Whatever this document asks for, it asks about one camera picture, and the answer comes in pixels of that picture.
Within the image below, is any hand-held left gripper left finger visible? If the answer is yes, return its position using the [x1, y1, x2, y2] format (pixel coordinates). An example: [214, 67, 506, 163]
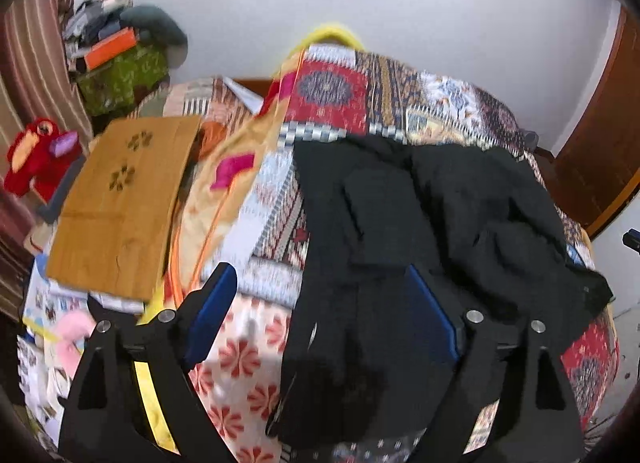
[57, 263, 238, 463]

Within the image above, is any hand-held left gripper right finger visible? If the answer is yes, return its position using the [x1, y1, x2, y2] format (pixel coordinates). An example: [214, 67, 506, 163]
[405, 263, 586, 463]

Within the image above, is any black zip hoodie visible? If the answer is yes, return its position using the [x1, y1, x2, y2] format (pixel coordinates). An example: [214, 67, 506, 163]
[265, 135, 615, 446]

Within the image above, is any pile of clothes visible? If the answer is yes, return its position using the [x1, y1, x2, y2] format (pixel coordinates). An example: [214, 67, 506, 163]
[62, 0, 136, 58]

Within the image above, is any wooden door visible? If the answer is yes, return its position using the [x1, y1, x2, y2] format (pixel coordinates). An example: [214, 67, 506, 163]
[552, 5, 640, 239]

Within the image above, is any wooden lap desk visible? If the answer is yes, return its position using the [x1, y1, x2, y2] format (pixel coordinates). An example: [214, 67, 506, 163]
[45, 115, 203, 301]

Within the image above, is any white printed sheet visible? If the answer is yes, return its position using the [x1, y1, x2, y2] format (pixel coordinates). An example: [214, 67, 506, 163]
[17, 268, 91, 444]

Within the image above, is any red plush toy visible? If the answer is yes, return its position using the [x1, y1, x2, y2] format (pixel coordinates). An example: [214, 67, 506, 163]
[4, 117, 81, 204]

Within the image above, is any patchwork bedspread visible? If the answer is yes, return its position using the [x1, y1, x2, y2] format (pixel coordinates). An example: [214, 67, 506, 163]
[190, 43, 621, 463]

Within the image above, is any green patterned cloth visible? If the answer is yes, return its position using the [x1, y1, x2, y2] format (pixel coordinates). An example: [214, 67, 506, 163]
[75, 45, 171, 116]

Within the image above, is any orange box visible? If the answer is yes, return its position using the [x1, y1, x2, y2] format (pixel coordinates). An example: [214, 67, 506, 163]
[82, 27, 138, 71]

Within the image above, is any grey cushion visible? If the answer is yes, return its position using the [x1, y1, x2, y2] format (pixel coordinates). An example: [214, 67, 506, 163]
[120, 4, 190, 68]

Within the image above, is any yellow hoop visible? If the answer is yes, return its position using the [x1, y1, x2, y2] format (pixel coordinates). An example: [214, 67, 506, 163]
[272, 23, 368, 78]

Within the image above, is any red striped curtain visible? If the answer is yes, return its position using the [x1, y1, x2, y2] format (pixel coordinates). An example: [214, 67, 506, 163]
[0, 0, 96, 314]

